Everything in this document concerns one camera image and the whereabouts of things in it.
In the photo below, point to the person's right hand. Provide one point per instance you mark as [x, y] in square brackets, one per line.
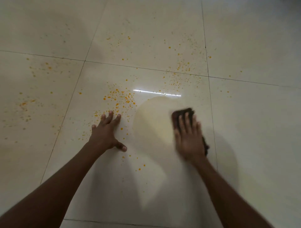
[189, 143]

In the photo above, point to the person's left hand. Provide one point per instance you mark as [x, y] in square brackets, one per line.
[103, 136]

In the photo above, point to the person's right middle finger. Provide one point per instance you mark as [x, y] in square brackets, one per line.
[187, 121]

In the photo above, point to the person's left thumb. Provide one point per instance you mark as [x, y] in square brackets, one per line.
[120, 146]

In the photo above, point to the person's left middle finger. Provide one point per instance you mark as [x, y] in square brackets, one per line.
[109, 118]

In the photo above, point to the person's left little finger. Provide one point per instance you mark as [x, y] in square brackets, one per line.
[94, 131]

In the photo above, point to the person's right thumb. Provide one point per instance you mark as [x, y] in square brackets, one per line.
[177, 139]

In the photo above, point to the dark brown cleaning cloth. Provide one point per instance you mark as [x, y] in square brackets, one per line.
[175, 115]

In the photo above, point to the person's right forearm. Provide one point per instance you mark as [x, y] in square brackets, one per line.
[225, 195]

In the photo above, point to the person's left forearm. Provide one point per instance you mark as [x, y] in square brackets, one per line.
[54, 192]

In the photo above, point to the scattered orange spill spots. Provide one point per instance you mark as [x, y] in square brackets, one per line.
[116, 90]

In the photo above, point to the pale wet liquid patch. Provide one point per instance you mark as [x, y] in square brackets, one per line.
[152, 122]

